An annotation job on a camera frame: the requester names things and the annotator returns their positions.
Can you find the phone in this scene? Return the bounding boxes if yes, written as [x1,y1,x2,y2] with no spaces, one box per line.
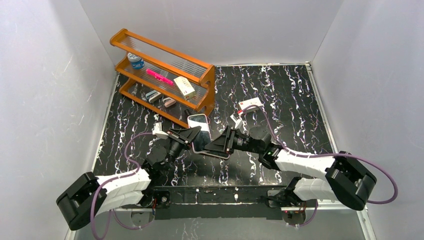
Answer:
[200,150,230,160]
[187,114,211,154]

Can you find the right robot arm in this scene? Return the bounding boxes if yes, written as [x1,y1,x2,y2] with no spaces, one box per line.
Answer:
[205,126,377,211]

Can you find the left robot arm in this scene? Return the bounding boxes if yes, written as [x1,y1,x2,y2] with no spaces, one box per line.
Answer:
[56,126,201,231]

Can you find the black blue small bottle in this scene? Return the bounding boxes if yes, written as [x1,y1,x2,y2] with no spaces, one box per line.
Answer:
[183,109,193,120]

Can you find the white red flat box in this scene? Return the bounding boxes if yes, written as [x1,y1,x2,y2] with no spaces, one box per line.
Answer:
[237,97,263,115]

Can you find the pink white stapler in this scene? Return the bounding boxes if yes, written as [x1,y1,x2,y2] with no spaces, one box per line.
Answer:
[162,97,177,108]

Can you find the white yellow small box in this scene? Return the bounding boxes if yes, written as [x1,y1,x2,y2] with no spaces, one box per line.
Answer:
[173,76,197,100]

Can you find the orange wooden shelf rack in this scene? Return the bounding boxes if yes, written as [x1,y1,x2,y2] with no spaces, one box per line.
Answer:
[109,28,215,128]

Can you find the pink highlighter pen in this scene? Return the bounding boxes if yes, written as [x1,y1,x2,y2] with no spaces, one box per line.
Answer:
[146,68,174,86]

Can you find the blue white round jar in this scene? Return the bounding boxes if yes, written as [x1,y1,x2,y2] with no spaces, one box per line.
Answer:
[127,52,145,70]

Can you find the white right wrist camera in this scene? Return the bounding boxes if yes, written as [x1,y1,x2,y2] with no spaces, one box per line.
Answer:
[230,113,244,129]

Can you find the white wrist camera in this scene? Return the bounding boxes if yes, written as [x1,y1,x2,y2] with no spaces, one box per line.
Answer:
[152,122,169,140]
[230,113,244,129]

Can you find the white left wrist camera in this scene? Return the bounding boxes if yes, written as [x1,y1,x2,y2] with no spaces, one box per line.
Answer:
[152,122,169,140]

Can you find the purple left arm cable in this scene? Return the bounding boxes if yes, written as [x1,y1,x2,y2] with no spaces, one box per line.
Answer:
[90,131,155,240]

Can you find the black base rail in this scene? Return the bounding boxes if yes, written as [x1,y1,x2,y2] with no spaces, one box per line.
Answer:
[132,185,316,227]

